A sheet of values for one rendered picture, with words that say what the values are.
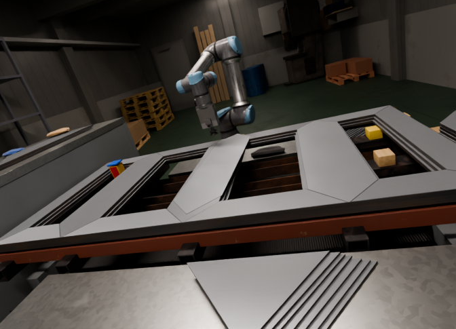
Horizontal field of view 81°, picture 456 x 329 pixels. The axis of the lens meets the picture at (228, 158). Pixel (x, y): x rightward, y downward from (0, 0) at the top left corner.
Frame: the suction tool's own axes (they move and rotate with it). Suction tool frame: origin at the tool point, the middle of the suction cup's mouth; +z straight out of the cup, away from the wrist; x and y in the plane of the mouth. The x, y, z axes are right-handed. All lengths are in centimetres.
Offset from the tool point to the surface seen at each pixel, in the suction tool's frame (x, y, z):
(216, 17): 791, -69, -145
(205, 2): 792, -89, -193
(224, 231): -71, 12, 9
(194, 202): -60, 1, 4
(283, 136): -8.4, 34.3, 7.5
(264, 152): 9.0, 22.2, 19.9
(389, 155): -46, 65, 9
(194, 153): -4.7, -12.2, 6.4
